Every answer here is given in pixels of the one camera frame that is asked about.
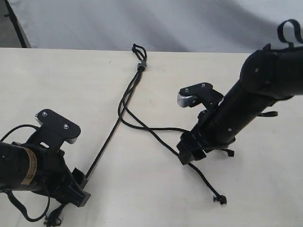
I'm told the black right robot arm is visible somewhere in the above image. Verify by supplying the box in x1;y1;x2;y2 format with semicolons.
177;45;303;165

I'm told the white backdrop cloth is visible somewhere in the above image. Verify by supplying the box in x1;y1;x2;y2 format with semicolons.
9;0;303;53

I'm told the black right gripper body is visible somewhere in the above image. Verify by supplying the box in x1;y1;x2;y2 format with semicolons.
177;110;235;157

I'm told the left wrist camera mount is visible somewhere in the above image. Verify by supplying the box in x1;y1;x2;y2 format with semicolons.
36;109;81;144

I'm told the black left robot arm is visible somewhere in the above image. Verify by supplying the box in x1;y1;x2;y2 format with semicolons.
0;129;91;207

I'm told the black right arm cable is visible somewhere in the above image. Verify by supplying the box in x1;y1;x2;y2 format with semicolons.
260;19;303;118

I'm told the black backdrop stand pole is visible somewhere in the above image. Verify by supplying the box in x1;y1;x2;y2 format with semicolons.
3;0;31;48

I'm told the clear tape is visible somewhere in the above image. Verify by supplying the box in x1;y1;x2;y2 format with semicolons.
137;61;147;71

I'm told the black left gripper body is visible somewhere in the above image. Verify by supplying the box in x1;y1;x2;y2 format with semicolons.
13;127;78;203

